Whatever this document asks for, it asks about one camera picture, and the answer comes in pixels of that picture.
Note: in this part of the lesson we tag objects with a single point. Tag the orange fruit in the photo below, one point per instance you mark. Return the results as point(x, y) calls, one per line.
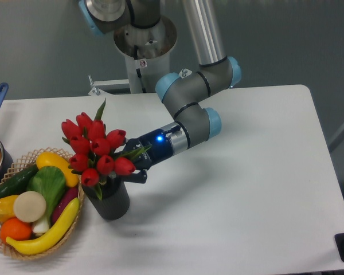
point(15, 229)

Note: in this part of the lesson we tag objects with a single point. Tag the green bok choy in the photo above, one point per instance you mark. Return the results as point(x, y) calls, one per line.
point(50, 182)

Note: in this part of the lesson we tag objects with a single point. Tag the woven wicker basket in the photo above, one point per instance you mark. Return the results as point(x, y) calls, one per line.
point(26, 161)

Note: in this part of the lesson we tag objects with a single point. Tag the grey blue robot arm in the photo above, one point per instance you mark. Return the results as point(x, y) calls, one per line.
point(181, 95)

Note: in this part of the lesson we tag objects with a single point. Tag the red tulip bouquet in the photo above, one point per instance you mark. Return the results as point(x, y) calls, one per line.
point(96, 151)

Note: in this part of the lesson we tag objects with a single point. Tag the yellow squash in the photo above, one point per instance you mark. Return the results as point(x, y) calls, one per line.
point(55, 160)

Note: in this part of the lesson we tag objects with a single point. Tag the purple sweet potato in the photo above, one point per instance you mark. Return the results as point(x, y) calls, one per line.
point(69, 195)

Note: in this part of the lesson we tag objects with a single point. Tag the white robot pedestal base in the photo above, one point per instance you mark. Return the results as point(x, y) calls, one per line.
point(147, 57)

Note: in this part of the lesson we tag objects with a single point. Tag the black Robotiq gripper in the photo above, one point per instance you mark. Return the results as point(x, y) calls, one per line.
point(160, 149)

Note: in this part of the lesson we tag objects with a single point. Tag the dark grey ribbed vase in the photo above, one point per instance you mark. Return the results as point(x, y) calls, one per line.
point(115, 200)

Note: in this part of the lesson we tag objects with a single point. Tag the yellow banana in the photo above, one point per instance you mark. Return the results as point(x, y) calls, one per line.
point(52, 236)

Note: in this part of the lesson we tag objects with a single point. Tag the green cucumber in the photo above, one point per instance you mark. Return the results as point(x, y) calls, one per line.
point(17, 183)

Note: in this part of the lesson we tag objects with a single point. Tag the yellow bell pepper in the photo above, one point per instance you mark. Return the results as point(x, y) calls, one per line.
point(7, 208)

